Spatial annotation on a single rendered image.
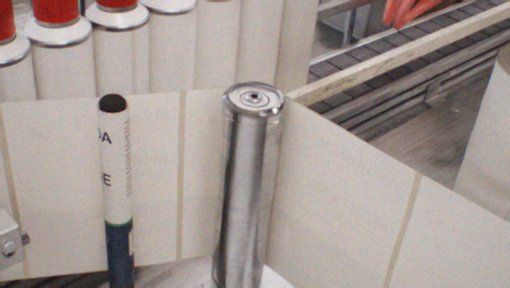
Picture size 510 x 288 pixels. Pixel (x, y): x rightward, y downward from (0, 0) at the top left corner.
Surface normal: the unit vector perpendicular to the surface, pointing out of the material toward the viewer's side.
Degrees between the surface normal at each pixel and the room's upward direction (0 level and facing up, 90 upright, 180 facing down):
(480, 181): 93
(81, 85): 90
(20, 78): 90
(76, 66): 90
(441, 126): 0
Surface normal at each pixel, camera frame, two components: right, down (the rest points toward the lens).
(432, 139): 0.09, -0.81
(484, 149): -0.93, 0.10
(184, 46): 0.62, 0.50
